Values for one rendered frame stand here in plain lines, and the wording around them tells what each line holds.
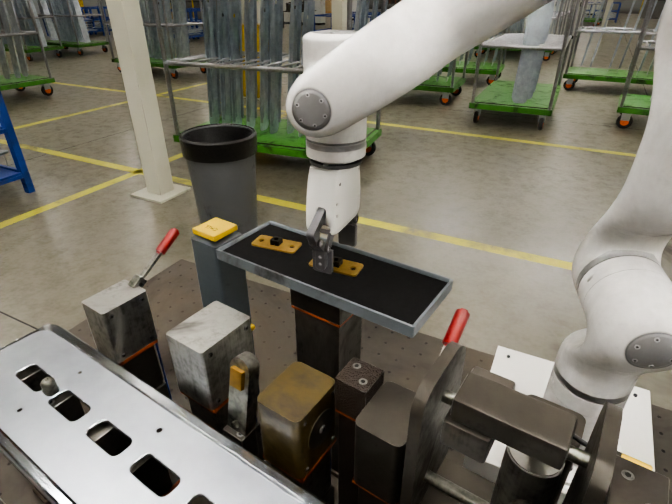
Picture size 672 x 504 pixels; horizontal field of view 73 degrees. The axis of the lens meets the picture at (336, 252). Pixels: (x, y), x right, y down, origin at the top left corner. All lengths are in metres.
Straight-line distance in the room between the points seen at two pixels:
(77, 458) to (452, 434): 0.50
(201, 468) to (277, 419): 0.12
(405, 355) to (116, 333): 0.71
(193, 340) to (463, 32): 0.53
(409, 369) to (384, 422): 0.63
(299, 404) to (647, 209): 0.51
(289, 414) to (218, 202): 2.62
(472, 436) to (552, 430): 0.08
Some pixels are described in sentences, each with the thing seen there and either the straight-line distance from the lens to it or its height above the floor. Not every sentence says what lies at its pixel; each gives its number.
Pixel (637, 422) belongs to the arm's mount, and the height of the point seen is 0.80.
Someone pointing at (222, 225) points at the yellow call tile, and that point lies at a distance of 0.89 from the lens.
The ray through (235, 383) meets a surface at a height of 1.08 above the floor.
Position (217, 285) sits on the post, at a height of 1.05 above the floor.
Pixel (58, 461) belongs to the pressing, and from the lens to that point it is 0.77.
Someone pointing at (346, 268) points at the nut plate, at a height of 1.16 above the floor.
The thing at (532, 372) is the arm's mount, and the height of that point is 0.80.
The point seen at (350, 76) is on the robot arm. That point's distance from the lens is 0.52.
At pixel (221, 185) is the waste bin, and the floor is 0.44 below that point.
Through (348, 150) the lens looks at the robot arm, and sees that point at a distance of 0.62.
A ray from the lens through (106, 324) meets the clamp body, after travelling 0.91.
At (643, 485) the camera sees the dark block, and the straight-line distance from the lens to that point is 0.59.
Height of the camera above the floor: 1.55
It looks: 30 degrees down
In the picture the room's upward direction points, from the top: straight up
